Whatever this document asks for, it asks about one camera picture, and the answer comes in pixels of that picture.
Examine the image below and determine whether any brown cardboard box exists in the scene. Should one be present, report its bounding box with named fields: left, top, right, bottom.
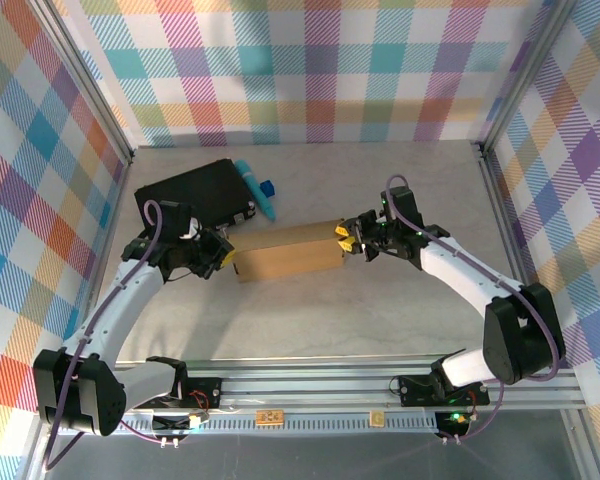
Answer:
left=229, top=218, right=349, bottom=285

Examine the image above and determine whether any black hard case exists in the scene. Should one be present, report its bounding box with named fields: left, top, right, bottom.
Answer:
left=133, top=158, right=257, bottom=236

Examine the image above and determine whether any light blue marker pen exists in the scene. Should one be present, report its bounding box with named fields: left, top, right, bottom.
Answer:
left=233, top=159, right=277, bottom=221

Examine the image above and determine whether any small black controller board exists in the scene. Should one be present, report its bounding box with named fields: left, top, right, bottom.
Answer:
left=152, top=413, right=204, bottom=436
left=437, top=410, right=470, bottom=435

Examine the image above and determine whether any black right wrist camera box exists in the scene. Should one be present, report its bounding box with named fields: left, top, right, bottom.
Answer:
left=382, top=188, right=424, bottom=231

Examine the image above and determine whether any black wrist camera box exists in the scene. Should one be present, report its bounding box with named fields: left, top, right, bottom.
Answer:
left=157, top=201, right=201, bottom=241
left=382, top=188, right=424, bottom=231

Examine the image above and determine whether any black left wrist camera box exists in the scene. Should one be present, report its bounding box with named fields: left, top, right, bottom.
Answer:
left=157, top=201, right=201, bottom=241

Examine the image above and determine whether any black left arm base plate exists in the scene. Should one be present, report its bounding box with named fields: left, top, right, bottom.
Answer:
left=132, top=377, right=224, bottom=409

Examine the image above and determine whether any aluminium frame rail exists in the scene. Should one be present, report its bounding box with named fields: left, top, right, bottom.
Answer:
left=37, top=357, right=586, bottom=416

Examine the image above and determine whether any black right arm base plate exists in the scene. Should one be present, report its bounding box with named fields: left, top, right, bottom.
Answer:
left=397, top=374, right=490, bottom=406

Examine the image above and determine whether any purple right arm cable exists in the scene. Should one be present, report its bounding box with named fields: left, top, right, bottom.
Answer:
left=385, top=173, right=567, bottom=444

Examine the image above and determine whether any slotted grey cable duct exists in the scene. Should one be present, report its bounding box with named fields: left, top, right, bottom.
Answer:
left=54, top=412, right=441, bottom=435

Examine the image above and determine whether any aluminium frame post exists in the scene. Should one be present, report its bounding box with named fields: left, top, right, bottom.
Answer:
left=477, top=0, right=571, bottom=151
left=32, top=0, right=136, bottom=164

